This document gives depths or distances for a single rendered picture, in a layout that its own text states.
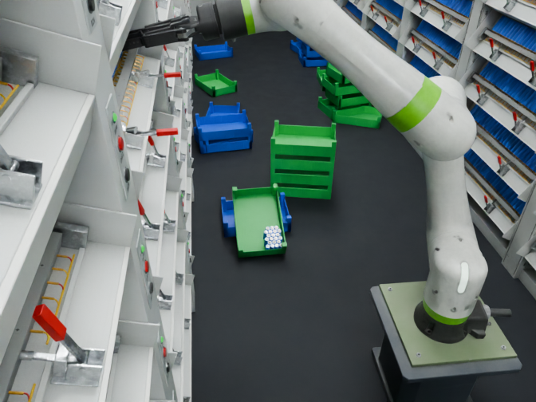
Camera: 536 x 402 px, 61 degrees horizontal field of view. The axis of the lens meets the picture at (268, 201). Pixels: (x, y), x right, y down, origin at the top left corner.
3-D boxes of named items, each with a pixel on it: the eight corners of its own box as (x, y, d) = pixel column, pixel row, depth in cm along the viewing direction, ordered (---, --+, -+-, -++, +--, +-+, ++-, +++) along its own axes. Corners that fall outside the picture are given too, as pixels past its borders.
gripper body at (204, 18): (212, -3, 101) (171, 6, 101) (214, 5, 94) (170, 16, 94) (220, 31, 105) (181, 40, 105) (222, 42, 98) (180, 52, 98)
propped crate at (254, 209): (285, 253, 193) (287, 246, 186) (238, 258, 191) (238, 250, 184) (276, 192, 207) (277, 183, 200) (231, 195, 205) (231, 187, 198)
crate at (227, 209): (283, 205, 221) (284, 191, 217) (290, 231, 205) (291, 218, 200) (222, 210, 218) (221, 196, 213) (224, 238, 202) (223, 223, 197)
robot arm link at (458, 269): (466, 286, 131) (484, 235, 119) (474, 330, 118) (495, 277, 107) (419, 279, 133) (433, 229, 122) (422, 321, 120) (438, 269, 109)
